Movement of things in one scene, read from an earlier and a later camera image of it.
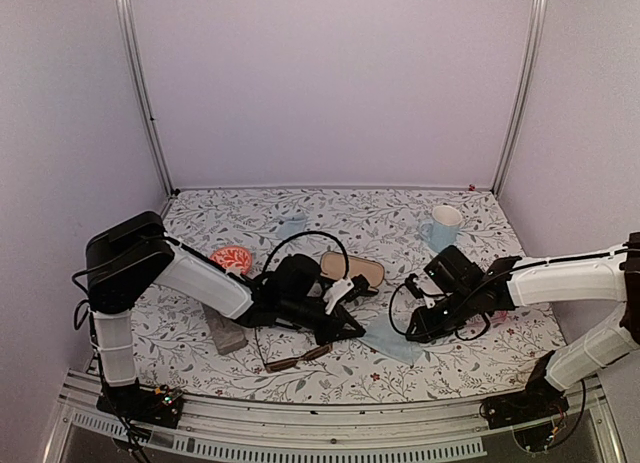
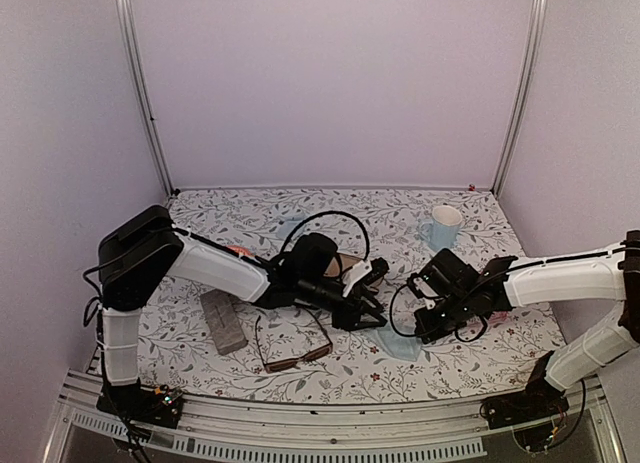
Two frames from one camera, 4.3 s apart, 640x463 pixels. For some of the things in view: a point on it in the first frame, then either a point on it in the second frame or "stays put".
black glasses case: (333, 266) stays put
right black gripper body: (456, 302) stays put
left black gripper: (334, 330) -> (349, 321)
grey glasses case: (228, 334) stays put
